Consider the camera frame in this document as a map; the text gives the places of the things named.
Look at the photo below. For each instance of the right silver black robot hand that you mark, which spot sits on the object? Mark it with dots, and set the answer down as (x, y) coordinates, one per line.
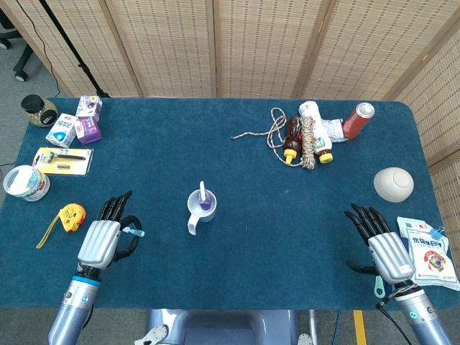
(391, 255)

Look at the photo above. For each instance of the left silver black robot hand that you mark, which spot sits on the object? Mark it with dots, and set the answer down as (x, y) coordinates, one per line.
(98, 244)

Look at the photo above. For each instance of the light blue toothbrush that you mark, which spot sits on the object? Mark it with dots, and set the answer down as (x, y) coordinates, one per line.
(138, 233)

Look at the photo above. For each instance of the purple white toothpaste tube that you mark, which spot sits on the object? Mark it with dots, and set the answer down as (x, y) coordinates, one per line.
(205, 205)

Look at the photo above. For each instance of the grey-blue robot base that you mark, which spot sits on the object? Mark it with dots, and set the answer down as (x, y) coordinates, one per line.
(223, 327)

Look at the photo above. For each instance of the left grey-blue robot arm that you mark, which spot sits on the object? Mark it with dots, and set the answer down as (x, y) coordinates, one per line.
(75, 305)

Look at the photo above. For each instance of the green plastic comb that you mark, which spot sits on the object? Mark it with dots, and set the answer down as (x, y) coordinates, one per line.
(378, 282)

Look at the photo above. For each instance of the yellow tape measure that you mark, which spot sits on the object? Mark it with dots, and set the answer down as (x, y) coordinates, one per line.
(72, 217)

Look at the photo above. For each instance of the white powder bag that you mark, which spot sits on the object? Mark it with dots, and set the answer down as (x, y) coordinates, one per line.
(435, 262)

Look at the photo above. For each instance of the blue binder clip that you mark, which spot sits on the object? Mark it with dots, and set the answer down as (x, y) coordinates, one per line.
(436, 233)

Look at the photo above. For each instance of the beige upturned bowl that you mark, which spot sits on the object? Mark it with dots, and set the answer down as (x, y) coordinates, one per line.
(391, 183)

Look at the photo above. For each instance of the razor in yellow blister pack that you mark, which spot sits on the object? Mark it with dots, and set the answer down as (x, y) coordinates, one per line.
(72, 167)

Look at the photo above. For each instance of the white tub with clear lid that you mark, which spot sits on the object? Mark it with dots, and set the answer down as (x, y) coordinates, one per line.
(23, 181)

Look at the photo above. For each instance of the grey metal leg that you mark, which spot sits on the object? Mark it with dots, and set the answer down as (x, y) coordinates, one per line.
(313, 327)

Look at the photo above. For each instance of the blue white milk carton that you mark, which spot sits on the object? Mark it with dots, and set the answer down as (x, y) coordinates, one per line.
(61, 131)

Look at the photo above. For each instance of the white-labelled bottle with yellow cap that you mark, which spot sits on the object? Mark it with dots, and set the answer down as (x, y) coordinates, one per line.
(321, 142)

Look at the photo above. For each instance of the red drink can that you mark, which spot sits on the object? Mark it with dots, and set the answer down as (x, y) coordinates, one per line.
(355, 124)

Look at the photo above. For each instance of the crumpled white packet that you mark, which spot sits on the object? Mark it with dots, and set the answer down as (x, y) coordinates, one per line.
(334, 131)

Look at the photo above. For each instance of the white purple drink carton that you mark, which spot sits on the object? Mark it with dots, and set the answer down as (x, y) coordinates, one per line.
(89, 106)

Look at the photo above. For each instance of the glass jar with black lid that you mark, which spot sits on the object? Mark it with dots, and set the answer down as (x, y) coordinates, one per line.
(39, 111)

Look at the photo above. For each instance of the brown bottle with yellow cap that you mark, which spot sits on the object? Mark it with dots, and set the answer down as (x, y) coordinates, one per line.
(292, 138)

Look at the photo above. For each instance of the dark blue table mat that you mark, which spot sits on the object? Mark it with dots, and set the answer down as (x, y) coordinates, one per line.
(251, 161)

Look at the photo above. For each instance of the black tripod stand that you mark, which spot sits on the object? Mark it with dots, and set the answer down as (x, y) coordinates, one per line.
(72, 54)

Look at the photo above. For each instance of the black office chair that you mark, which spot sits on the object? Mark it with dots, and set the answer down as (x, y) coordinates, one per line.
(21, 61)

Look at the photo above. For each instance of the bamboo folding screen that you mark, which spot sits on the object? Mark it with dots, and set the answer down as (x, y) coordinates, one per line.
(251, 46)

